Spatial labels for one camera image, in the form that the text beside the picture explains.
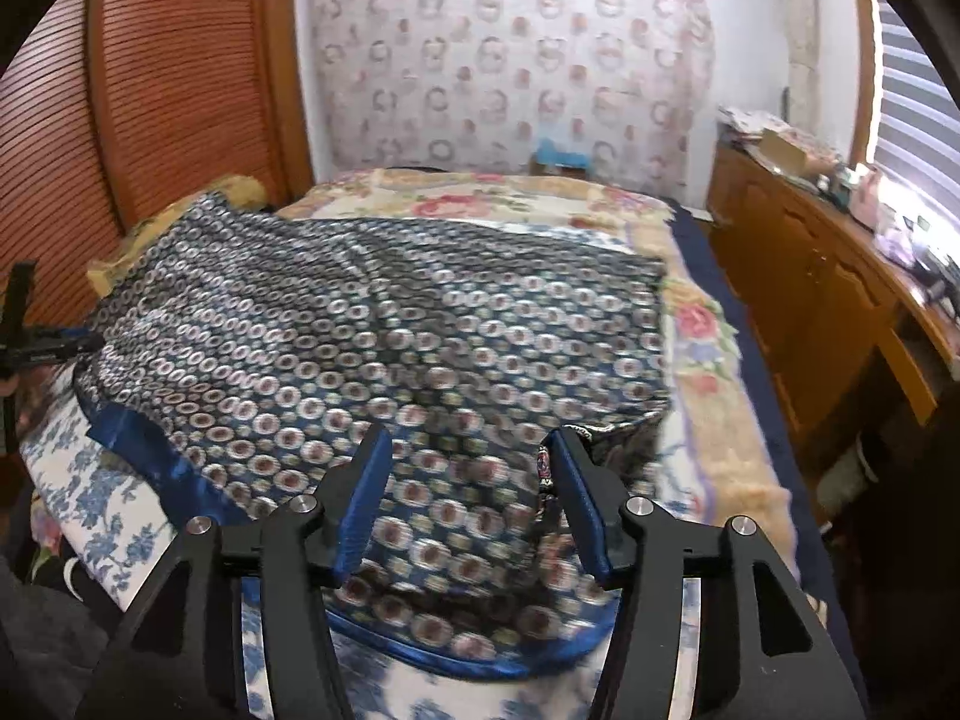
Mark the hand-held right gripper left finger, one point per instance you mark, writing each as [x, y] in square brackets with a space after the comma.
[364, 510]

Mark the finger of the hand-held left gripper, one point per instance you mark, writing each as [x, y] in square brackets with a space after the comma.
[79, 345]

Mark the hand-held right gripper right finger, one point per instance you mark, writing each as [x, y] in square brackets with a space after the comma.
[581, 510]

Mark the circle-print satin pajama top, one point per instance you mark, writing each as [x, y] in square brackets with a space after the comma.
[337, 315]

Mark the blue floral quilt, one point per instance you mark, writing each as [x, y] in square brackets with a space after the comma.
[105, 495]

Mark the wooden louvered wardrobe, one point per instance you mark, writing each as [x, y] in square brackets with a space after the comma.
[165, 90]

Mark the wooden sideboard cabinet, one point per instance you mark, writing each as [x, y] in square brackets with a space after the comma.
[795, 277]

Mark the pink floral fleece blanket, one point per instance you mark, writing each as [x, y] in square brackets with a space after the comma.
[487, 195]

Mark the blue cloth bundle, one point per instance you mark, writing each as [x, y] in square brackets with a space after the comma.
[562, 150]

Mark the open cardboard box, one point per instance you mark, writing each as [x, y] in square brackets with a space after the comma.
[784, 150]

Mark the purple tissue pack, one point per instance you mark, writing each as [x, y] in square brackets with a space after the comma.
[904, 244]

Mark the pink container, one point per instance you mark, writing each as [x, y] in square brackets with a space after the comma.
[866, 199]

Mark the black gadget on stand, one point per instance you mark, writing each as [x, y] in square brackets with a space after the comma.
[934, 277]

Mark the folded floral cloth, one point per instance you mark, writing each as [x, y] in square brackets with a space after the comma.
[750, 120]

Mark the circle-patterned sheer curtain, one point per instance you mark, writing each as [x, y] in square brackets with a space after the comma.
[510, 75]

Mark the beige tied drape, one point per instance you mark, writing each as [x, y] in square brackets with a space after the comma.
[814, 52]

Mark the striped window blind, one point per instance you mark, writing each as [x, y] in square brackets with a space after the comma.
[922, 112]

